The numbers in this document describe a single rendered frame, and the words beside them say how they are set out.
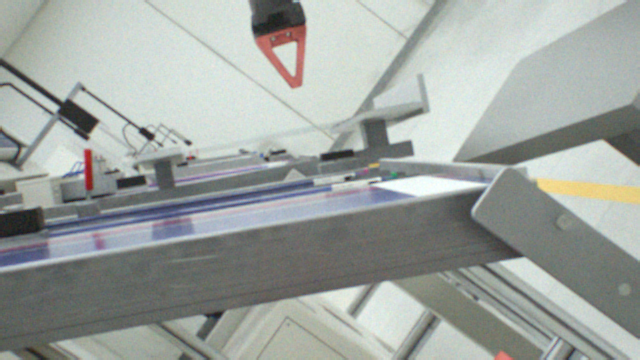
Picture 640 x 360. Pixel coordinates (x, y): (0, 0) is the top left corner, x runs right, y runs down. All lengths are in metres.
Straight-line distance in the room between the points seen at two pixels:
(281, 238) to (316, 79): 8.17
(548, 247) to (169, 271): 0.29
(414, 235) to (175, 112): 8.12
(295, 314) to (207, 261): 1.49
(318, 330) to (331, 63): 6.81
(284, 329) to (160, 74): 6.77
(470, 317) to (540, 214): 0.99
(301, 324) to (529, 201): 1.54
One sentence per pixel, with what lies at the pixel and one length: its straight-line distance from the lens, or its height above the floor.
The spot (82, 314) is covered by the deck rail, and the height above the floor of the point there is 0.95.
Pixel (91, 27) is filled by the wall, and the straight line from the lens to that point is 8.97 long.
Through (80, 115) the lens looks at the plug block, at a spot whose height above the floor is 1.10.
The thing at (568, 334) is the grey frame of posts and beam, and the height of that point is 0.32.
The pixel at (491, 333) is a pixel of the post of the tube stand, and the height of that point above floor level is 0.35.
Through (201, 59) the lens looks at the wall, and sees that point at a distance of 8.86.
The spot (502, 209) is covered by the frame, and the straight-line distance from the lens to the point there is 0.72.
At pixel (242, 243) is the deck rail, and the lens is 0.74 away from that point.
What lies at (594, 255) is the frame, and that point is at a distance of 0.75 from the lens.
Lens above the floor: 0.94
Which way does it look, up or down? 6 degrees down
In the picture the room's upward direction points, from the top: 54 degrees counter-clockwise
